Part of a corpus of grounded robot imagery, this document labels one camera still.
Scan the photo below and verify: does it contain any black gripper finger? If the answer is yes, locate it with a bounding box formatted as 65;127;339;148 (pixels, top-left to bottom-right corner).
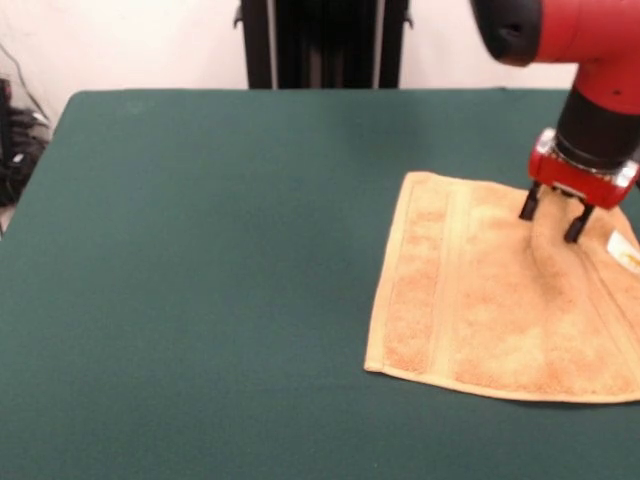
518;181;545;222
563;202;598;245

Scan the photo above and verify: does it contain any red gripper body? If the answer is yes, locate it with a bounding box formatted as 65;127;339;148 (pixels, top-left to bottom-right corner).
528;128;640;211

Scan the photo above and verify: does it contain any orange terry towel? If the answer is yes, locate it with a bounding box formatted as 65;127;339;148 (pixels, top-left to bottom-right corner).
362;171;640;405

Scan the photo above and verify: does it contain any dark green table cloth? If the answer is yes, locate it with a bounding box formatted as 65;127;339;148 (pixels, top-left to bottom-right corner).
0;88;640;480

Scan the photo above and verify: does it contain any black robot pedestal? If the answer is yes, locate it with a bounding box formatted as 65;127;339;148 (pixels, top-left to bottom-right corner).
232;0;415;90

